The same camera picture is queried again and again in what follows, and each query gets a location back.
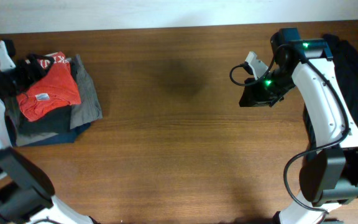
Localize folded navy garment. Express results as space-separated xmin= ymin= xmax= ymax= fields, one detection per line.
xmin=9 ymin=123 xmax=91 ymax=146

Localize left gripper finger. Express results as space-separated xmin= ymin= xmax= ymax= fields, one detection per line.
xmin=17 ymin=67 xmax=42 ymax=93
xmin=27 ymin=54 xmax=55 ymax=78

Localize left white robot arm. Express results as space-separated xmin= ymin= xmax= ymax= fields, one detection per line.
xmin=0 ymin=56 xmax=95 ymax=223

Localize folded black garment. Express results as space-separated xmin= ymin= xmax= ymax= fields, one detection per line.
xmin=17 ymin=106 xmax=71 ymax=134

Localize orange t-shirt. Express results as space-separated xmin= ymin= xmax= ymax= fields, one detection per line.
xmin=16 ymin=52 xmax=81 ymax=122

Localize black crumpled garment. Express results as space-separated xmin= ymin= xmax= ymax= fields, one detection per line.
xmin=323 ymin=34 xmax=358 ymax=127

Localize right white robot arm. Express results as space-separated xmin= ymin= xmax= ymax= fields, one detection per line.
xmin=239 ymin=39 xmax=358 ymax=223

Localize folded grey garment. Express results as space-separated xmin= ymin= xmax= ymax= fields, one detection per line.
xmin=4 ymin=55 xmax=103 ymax=134

